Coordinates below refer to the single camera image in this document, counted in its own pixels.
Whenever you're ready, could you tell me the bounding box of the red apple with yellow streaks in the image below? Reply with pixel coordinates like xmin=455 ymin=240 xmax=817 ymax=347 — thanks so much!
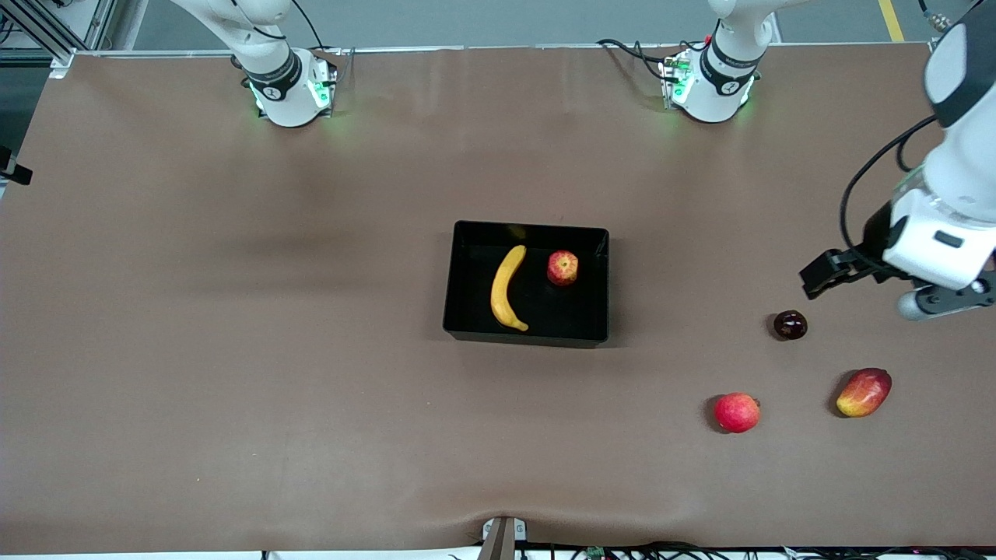
xmin=546 ymin=250 xmax=580 ymax=287

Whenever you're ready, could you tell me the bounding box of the black plastic box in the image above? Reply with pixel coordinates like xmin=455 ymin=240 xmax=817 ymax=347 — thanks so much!
xmin=442 ymin=220 xmax=611 ymax=348

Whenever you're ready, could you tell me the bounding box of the yellow banana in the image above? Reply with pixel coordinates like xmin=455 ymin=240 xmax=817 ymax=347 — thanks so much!
xmin=489 ymin=244 xmax=530 ymax=333

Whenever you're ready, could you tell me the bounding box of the plain red apple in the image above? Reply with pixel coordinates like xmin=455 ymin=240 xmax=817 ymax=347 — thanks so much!
xmin=714 ymin=392 xmax=761 ymax=435

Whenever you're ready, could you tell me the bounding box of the red yellow mango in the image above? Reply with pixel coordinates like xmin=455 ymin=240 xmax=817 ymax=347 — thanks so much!
xmin=836 ymin=367 xmax=893 ymax=418

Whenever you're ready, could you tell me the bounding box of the brown table cover sheet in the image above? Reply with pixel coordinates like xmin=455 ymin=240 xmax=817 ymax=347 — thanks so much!
xmin=0 ymin=43 xmax=996 ymax=555

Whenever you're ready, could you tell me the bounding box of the aluminium profile frame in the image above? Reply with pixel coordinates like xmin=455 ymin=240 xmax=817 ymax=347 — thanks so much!
xmin=0 ymin=0 xmax=117 ymax=75

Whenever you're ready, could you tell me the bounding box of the black cable with metal plug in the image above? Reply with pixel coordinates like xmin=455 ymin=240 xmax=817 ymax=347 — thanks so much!
xmin=918 ymin=0 xmax=954 ymax=32

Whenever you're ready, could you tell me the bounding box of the grey camera stand bracket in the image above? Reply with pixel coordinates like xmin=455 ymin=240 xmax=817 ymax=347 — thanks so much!
xmin=481 ymin=516 xmax=528 ymax=560

